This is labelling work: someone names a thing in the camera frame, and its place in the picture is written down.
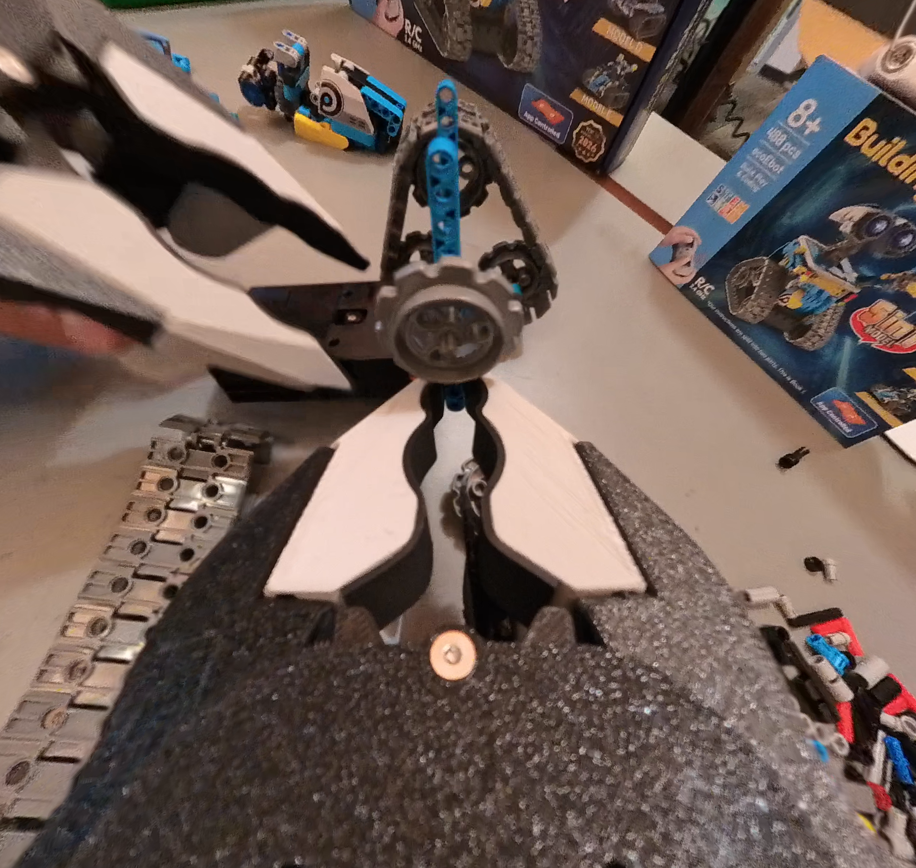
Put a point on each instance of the brown wooden bar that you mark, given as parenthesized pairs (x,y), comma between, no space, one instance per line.
(637,202)

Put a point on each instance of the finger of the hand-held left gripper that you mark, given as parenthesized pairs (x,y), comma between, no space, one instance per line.
(143,238)
(215,131)

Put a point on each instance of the white rounded board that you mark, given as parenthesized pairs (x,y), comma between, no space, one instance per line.
(902,446)

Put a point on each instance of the grey toy track belt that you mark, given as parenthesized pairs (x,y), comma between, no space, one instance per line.
(129,560)

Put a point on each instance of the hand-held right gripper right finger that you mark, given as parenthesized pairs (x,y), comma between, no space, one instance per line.
(565,517)

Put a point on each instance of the small black grey toy connector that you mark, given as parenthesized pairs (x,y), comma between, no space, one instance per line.
(819,567)

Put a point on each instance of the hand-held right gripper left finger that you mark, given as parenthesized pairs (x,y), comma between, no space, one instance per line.
(350,517)

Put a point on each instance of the pile of red black bricks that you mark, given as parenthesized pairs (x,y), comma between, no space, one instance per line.
(844,682)

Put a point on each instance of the black motor battery block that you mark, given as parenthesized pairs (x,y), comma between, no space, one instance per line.
(451,324)

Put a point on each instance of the white round device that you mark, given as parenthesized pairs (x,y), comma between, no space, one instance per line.
(891,63)

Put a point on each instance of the blue robot kit box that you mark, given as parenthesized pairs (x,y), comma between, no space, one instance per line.
(537,38)
(801,274)

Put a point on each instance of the small blue white toy robot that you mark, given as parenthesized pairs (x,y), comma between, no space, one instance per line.
(336,106)

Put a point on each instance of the person's left hand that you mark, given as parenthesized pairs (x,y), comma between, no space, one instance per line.
(50,330)

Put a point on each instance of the black toy connector pin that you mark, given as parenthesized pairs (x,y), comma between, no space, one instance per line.
(794,458)

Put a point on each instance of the black toy sprocket wheel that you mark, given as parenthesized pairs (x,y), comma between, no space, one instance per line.
(469,488)

